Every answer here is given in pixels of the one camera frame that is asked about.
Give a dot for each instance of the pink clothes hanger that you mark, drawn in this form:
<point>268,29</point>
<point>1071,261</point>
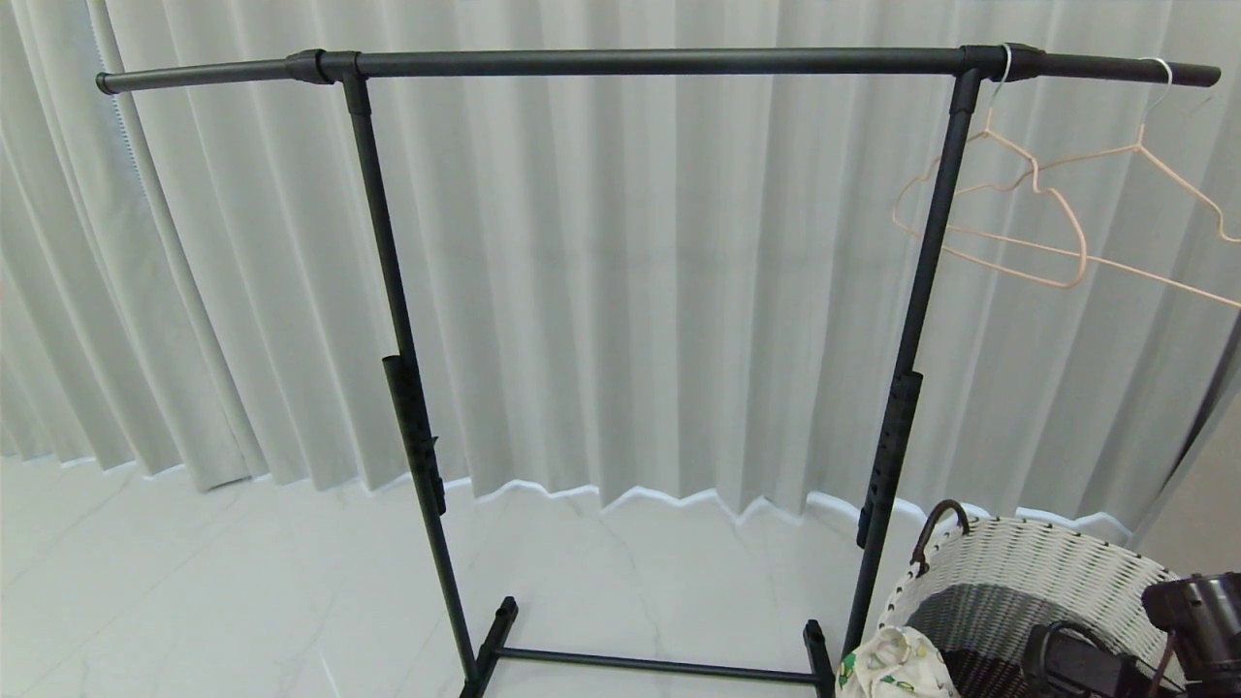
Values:
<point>1008,145</point>
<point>1188,191</point>

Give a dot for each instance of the black clothes rack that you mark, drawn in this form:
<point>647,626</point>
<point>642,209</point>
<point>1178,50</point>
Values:
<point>630,62</point>

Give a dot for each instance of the white laundry basket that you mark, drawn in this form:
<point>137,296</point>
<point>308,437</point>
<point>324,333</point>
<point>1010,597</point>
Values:
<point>1018,562</point>

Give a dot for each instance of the white curtain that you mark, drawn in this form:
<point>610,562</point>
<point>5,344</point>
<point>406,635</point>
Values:
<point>630,291</point>

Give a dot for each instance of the cream printed garment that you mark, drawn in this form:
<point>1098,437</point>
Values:
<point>892,669</point>

